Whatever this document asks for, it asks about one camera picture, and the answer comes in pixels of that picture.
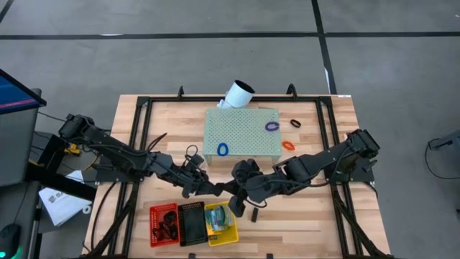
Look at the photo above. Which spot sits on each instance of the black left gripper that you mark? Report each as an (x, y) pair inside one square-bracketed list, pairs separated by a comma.
[(197, 185)]

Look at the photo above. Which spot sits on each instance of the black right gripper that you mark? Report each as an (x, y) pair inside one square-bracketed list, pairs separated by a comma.
[(251, 183)]

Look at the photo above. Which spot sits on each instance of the black wide rubber band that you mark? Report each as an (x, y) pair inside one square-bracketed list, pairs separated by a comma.
[(169, 217), (254, 214), (160, 231), (171, 232), (291, 122)]

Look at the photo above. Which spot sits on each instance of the yellow plastic basket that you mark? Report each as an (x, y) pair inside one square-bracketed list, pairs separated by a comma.
[(223, 239)]

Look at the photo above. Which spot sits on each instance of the orange spiral coil tie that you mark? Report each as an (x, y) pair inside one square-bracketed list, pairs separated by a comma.
[(283, 143)]

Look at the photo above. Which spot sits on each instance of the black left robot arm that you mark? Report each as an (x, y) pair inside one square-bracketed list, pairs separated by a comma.
[(118, 154)]

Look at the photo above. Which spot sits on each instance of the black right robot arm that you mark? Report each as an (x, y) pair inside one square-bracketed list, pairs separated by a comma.
[(323, 162)]

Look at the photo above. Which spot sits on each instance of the dark grey desk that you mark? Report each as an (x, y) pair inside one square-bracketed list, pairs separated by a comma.
[(21, 205)]

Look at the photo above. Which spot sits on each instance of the blue spiral coil tie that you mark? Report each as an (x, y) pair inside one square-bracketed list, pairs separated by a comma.
[(218, 149)]

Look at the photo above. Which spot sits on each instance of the black plastic basket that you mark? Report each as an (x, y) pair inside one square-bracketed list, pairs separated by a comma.
[(192, 224)]

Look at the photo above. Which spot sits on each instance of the green perforated metal riser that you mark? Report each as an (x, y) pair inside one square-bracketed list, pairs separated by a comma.
[(244, 126)]

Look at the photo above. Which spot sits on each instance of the purple spiral coil tie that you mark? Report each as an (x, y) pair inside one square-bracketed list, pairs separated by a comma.
[(267, 127)]

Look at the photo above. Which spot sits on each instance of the red plastic basket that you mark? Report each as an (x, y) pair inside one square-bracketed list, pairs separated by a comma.
[(154, 242)]

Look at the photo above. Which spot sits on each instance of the white tape roll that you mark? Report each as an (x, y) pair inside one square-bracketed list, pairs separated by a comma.
[(84, 209)]

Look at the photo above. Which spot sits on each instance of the small white paper sheet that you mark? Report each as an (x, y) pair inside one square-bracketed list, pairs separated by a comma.
[(76, 177)]

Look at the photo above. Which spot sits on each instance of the large white paper sheet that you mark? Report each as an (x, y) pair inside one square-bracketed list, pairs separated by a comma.
[(61, 205)]

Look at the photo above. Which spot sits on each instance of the black support beam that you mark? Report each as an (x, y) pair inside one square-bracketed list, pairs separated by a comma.
[(57, 180)]

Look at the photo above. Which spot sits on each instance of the grey cabinet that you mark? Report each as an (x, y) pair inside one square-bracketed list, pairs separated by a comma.
[(18, 144)]

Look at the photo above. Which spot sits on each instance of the grey box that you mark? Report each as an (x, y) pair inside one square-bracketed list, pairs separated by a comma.
[(447, 141)]

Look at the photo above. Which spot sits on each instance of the blue computer monitor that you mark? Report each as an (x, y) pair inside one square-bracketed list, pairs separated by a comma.
[(14, 93)]

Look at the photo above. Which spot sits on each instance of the wooden table with black frame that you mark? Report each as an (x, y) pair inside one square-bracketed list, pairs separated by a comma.
[(161, 99)]

